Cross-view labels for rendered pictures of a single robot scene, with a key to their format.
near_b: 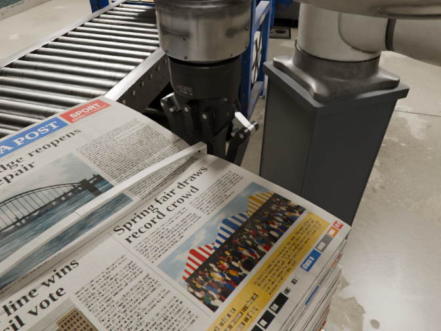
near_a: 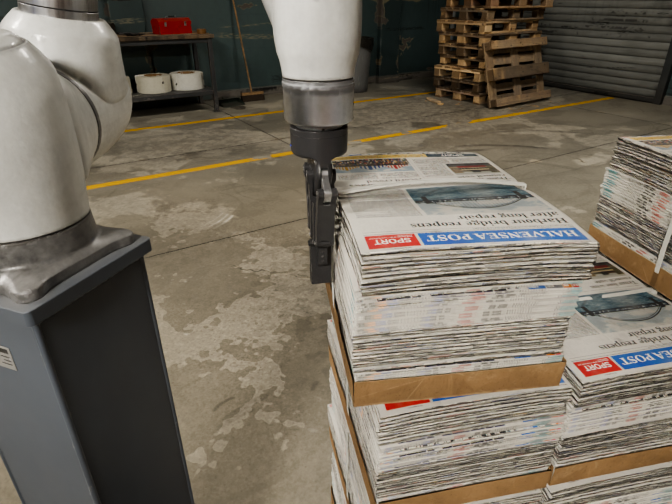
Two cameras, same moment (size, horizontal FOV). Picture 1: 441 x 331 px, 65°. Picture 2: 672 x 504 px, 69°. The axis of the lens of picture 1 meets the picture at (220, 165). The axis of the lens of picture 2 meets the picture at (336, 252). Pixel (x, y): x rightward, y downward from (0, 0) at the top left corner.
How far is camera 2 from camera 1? 0.93 m
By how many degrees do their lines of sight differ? 102
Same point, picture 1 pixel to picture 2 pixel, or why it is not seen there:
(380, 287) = not seen: outside the picture
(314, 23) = (73, 179)
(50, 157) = (444, 216)
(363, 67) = not seen: hidden behind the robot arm
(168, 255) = (407, 170)
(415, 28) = (110, 127)
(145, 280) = (423, 169)
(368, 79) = not seen: hidden behind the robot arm
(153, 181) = (385, 191)
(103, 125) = (388, 222)
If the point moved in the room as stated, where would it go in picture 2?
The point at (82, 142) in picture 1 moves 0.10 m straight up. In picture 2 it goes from (415, 217) to (421, 137)
